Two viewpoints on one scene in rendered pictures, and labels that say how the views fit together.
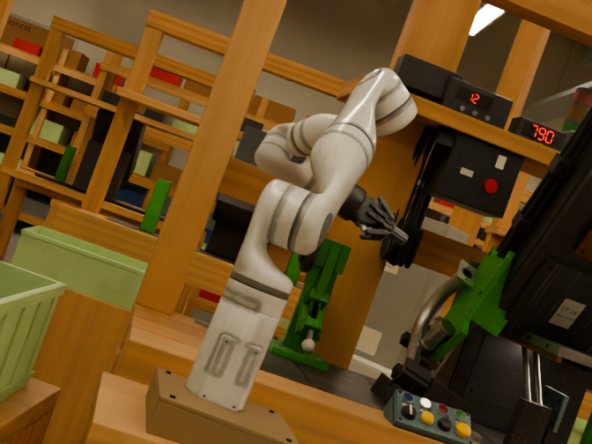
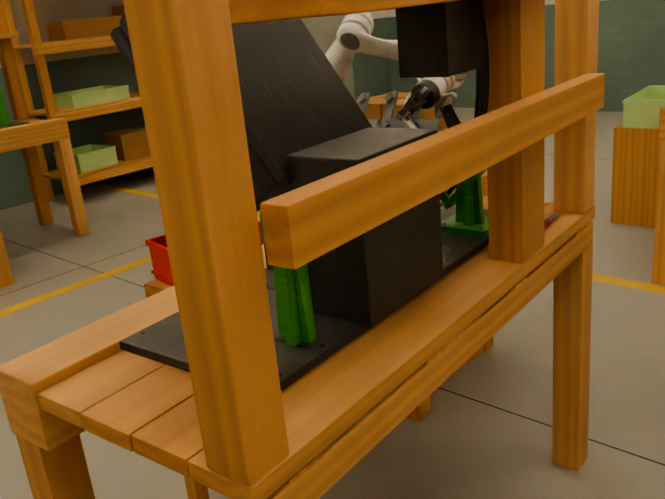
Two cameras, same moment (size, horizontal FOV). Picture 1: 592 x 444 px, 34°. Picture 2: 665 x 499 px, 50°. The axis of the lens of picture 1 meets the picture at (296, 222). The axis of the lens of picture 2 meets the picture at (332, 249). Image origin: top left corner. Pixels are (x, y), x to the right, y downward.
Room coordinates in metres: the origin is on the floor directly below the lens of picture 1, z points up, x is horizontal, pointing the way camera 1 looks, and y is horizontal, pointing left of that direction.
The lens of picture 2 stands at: (3.25, -1.64, 1.52)
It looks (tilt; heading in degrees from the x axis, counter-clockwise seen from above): 19 degrees down; 138
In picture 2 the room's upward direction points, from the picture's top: 6 degrees counter-clockwise
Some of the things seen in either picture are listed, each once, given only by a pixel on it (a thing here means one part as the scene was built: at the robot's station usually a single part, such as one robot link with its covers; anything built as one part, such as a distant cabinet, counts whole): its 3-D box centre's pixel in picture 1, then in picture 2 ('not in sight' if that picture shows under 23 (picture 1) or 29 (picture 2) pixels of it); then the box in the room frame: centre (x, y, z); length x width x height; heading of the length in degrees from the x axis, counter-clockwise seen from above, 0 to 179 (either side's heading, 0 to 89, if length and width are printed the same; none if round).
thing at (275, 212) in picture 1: (277, 241); not in sight; (1.41, 0.02, 1.14); 0.09 x 0.09 x 0.17; 79
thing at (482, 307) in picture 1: (489, 297); not in sight; (1.99, -0.43, 1.17); 0.13 x 0.12 x 0.20; 99
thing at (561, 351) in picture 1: (552, 349); not in sight; (1.98, -0.59, 1.11); 0.39 x 0.16 x 0.03; 9
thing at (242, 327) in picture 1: (236, 343); not in sight; (1.40, 0.02, 0.98); 0.09 x 0.09 x 0.17; 12
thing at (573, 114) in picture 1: (577, 115); not in sight; (2.38, -0.57, 1.67); 0.05 x 0.05 x 0.05
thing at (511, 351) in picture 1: (514, 352); (370, 219); (2.22, -0.58, 1.07); 0.30 x 0.18 x 0.34; 99
